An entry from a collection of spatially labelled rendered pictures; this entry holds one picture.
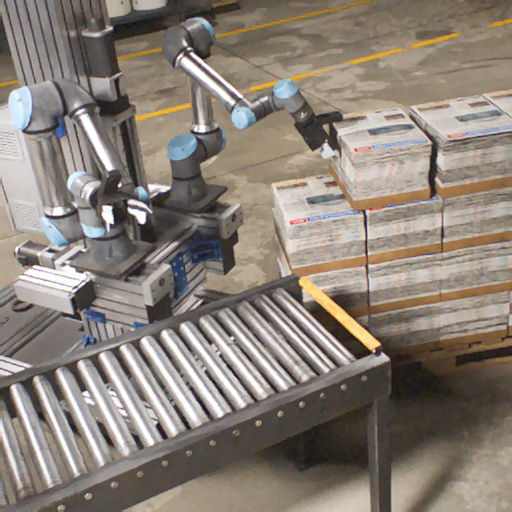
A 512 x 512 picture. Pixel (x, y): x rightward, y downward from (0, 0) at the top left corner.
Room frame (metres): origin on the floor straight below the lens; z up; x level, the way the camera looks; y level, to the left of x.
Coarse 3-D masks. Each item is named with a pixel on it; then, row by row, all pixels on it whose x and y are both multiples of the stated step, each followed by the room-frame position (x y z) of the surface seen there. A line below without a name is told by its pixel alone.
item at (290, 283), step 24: (264, 288) 2.13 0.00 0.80; (288, 288) 2.14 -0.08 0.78; (192, 312) 2.04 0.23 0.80; (216, 312) 2.04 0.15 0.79; (120, 336) 1.95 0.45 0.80; (144, 336) 1.94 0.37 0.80; (72, 360) 1.86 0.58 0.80; (96, 360) 1.88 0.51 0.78; (120, 360) 1.91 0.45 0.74; (144, 360) 1.94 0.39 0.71; (0, 384) 1.79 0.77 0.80
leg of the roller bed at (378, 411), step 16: (384, 400) 1.69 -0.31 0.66; (368, 416) 1.72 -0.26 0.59; (384, 416) 1.69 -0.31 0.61; (368, 432) 1.72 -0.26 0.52; (384, 432) 1.69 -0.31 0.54; (368, 448) 1.72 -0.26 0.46; (384, 448) 1.69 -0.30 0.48; (384, 464) 1.69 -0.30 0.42; (384, 480) 1.69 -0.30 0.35; (384, 496) 1.69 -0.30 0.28
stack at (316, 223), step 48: (288, 192) 2.75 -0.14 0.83; (336, 192) 2.71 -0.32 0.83; (432, 192) 2.61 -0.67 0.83; (480, 192) 2.57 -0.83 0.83; (288, 240) 2.52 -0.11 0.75; (336, 240) 2.50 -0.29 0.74; (384, 240) 2.53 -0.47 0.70; (432, 240) 2.54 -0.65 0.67; (336, 288) 2.50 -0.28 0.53; (384, 288) 2.52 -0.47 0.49; (432, 288) 2.55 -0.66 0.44; (336, 336) 2.50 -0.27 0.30; (384, 336) 2.52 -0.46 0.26; (432, 336) 2.55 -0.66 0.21
